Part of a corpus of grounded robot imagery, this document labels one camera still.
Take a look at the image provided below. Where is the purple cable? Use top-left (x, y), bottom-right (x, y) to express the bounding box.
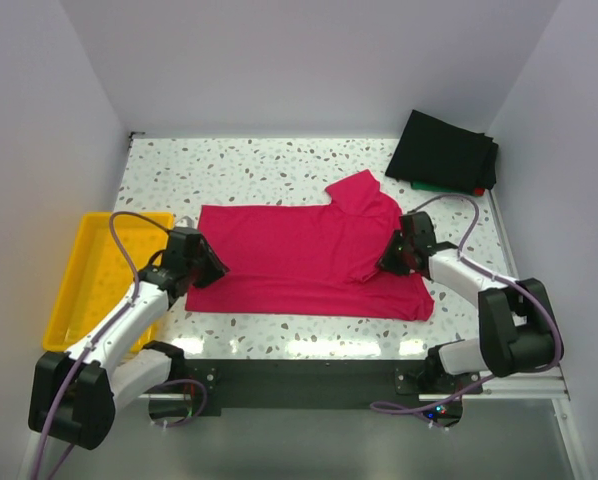
top-left (28, 210), bottom-right (210, 480)
top-left (369, 193), bottom-right (565, 416)

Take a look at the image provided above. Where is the folded black t shirt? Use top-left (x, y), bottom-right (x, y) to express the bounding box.
top-left (385, 110), bottom-right (499, 191)

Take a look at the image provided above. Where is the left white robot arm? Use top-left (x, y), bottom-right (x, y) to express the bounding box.
top-left (28, 227), bottom-right (229, 450)

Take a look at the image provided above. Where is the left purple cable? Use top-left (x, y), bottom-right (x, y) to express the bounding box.
top-left (28, 210), bottom-right (210, 480)

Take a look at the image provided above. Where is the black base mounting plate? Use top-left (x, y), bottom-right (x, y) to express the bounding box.
top-left (147, 359), bottom-right (482, 425)

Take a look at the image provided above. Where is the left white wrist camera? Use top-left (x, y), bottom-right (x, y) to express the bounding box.
top-left (175, 216), bottom-right (196, 228)

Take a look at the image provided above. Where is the magenta t shirt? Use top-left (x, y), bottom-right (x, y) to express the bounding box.
top-left (185, 170), bottom-right (434, 321)

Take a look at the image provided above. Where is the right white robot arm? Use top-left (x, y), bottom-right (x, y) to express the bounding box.
top-left (378, 212), bottom-right (564, 393)

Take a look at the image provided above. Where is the folded green t shirt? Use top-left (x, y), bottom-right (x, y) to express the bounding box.
top-left (410, 181), bottom-right (474, 195)

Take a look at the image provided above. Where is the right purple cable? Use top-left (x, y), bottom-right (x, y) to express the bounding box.
top-left (369, 193), bottom-right (565, 416)

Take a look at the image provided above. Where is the yellow plastic tray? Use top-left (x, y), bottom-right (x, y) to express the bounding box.
top-left (42, 212), bottom-right (174, 352)

